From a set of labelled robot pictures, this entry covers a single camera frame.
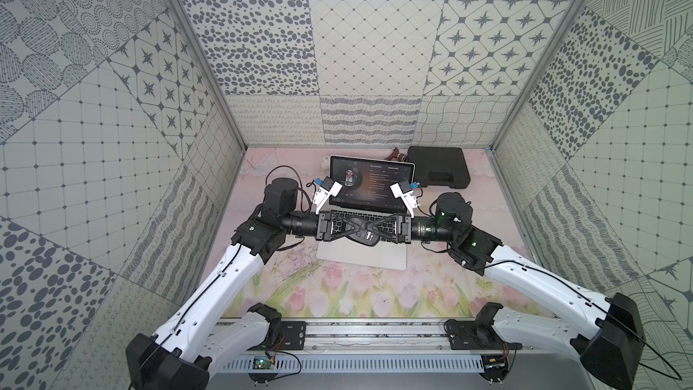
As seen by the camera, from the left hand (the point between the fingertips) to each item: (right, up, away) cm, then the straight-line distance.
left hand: (356, 224), depth 62 cm
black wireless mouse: (+2, -3, -1) cm, 3 cm away
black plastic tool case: (+34, +14, +46) cm, 59 cm away
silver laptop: (+4, +7, +34) cm, 35 cm away
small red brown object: (+17, +19, +53) cm, 59 cm away
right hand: (+3, -2, +2) cm, 4 cm away
